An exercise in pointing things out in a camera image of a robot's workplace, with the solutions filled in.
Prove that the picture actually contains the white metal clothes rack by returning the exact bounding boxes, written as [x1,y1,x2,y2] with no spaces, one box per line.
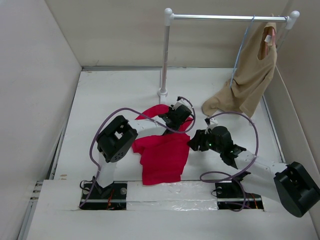
[157,8,300,104]

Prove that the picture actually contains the beige t-shirt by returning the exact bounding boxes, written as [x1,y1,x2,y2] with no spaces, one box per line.
[202,22,277,118]

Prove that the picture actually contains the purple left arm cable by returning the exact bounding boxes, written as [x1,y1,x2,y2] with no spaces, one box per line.
[79,96,196,208]

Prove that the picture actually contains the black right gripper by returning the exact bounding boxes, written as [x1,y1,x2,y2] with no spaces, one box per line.
[186,127,223,154]

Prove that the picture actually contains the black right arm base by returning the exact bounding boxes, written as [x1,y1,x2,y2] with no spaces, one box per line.
[211,181,264,212]

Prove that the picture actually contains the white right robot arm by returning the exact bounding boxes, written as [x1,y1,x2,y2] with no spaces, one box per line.
[187,126,320,218]

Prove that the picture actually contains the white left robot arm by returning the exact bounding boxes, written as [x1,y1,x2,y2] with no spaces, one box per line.
[94,103,192,199]

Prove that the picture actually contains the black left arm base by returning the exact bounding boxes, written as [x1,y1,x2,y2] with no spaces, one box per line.
[79,182,128,211]

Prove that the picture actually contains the light blue wire hanger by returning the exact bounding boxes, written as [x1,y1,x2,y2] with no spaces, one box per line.
[229,15,256,89]

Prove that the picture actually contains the pink hanger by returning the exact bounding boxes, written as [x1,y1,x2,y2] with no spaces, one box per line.
[261,26,276,58]

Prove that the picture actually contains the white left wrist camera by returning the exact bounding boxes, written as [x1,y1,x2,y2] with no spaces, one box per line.
[171,96,192,110]

